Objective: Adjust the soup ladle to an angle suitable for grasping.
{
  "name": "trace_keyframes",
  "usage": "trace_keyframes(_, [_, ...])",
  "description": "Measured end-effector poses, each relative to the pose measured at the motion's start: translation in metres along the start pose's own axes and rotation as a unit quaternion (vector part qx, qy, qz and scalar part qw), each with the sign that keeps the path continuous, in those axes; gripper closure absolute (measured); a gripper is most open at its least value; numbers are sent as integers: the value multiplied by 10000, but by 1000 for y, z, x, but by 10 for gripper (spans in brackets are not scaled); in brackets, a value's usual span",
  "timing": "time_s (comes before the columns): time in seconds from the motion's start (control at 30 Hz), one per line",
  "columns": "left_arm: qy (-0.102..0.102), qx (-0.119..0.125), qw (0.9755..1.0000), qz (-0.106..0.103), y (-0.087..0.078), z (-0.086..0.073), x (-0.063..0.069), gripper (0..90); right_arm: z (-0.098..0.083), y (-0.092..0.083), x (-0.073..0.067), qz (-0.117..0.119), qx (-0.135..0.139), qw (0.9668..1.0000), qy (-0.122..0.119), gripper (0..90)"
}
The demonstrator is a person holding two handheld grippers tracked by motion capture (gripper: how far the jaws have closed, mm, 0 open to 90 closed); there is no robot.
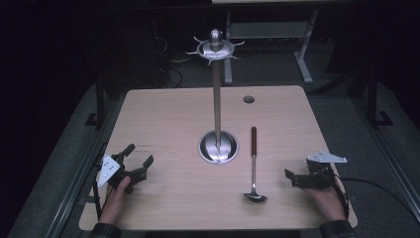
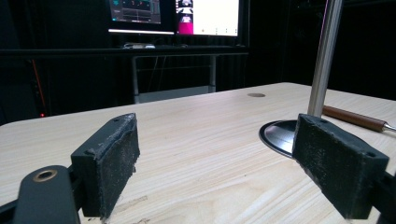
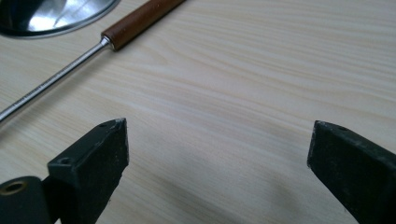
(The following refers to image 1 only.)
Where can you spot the steel utensil stand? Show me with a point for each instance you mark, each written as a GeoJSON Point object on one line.
{"type": "Point", "coordinates": [217, 99]}

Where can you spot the person's right hand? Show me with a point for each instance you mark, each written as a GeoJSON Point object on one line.
{"type": "Point", "coordinates": [326, 202]}

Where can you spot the person's left hand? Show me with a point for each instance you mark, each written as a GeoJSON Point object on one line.
{"type": "Point", "coordinates": [116, 200]}

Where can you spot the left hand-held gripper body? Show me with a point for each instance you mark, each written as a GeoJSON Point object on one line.
{"type": "Point", "coordinates": [114, 170]}

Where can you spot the black metal stand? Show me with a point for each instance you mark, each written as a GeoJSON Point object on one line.
{"type": "Point", "coordinates": [97, 99]}
{"type": "Point", "coordinates": [374, 99]}

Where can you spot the white metal table frame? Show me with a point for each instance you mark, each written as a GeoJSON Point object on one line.
{"type": "Point", "coordinates": [269, 43]}

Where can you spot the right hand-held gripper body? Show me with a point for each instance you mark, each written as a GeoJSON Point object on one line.
{"type": "Point", "coordinates": [317, 172]}

